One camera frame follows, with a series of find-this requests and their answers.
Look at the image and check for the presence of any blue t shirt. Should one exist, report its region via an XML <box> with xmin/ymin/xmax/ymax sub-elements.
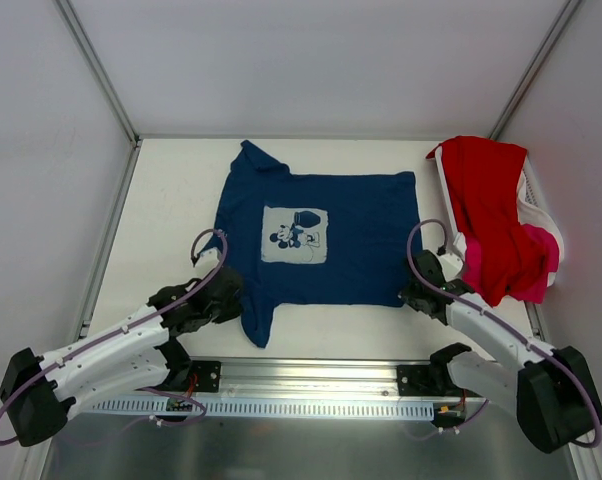
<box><xmin>214</xmin><ymin>140</ymin><xmax>422</xmax><ymax>348</ymax></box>

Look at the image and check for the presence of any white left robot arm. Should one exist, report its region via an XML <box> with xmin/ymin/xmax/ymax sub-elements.
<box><xmin>0</xmin><ymin>267</ymin><xmax>243</xmax><ymax>447</ymax></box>

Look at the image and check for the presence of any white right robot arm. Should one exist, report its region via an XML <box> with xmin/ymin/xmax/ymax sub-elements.
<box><xmin>399</xmin><ymin>250</ymin><xmax>602</xmax><ymax>453</ymax></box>

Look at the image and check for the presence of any red t shirt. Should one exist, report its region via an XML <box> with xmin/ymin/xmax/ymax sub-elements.
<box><xmin>425</xmin><ymin>135</ymin><xmax>552</xmax><ymax>307</ymax></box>

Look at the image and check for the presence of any pink t shirt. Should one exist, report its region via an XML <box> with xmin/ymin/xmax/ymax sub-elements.
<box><xmin>462</xmin><ymin>224</ymin><xmax>559</xmax><ymax>306</ymax></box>

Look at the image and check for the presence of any white laundry basket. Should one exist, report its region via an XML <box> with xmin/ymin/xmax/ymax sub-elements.
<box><xmin>427</xmin><ymin>146</ymin><xmax>565</xmax><ymax>265</ymax></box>

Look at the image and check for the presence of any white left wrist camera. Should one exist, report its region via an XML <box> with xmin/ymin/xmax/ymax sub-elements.
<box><xmin>193</xmin><ymin>248</ymin><xmax>221</xmax><ymax>270</ymax></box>

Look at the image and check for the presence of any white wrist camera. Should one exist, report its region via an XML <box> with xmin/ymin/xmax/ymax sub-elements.
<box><xmin>437</xmin><ymin>252</ymin><xmax>464</xmax><ymax>280</ymax></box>
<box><xmin>193</xmin><ymin>248</ymin><xmax>221</xmax><ymax>270</ymax></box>

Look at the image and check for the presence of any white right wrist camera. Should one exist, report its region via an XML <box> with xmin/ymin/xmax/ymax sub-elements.
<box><xmin>437</xmin><ymin>252</ymin><xmax>464</xmax><ymax>280</ymax></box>

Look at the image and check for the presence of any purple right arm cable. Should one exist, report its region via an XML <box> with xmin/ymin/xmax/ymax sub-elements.
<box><xmin>406</xmin><ymin>218</ymin><xmax>602</xmax><ymax>449</ymax></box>

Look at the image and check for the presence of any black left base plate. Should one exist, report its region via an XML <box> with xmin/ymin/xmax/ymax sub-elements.
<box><xmin>179</xmin><ymin>360</ymin><xmax>222</xmax><ymax>393</ymax></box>

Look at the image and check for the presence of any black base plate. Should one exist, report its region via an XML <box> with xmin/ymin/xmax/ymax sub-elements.
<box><xmin>396</xmin><ymin>364</ymin><xmax>479</xmax><ymax>398</ymax></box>
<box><xmin>179</xmin><ymin>360</ymin><xmax>222</xmax><ymax>393</ymax></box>

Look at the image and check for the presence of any aluminium mounting rail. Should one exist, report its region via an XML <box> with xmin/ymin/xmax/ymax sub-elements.
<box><xmin>130</xmin><ymin>352</ymin><xmax>532</xmax><ymax>404</ymax></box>

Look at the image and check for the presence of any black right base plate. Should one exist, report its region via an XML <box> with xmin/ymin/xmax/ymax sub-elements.
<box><xmin>396</xmin><ymin>364</ymin><xmax>479</xmax><ymax>398</ymax></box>

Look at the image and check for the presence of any white slotted cable duct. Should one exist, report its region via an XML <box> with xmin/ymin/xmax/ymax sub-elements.
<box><xmin>91</xmin><ymin>395</ymin><xmax>435</xmax><ymax>422</ymax></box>

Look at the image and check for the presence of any right aluminium frame post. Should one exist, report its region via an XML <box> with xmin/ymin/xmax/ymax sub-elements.
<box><xmin>488</xmin><ymin>0</ymin><xmax>584</xmax><ymax>140</ymax></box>

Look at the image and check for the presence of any aluminium frame post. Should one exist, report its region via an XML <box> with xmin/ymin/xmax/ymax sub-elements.
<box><xmin>53</xmin><ymin>0</ymin><xmax>140</xmax><ymax>146</ymax></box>
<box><xmin>488</xmin><ymin>0</ymin><xmax>584</xmax><ymax>140</ymax></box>

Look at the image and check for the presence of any left aluminium frame post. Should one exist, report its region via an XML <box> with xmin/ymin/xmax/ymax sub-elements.
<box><xmin>53</xmin><ymin>0</ymin><xmax>140</xmax><ymax>146</ymax></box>

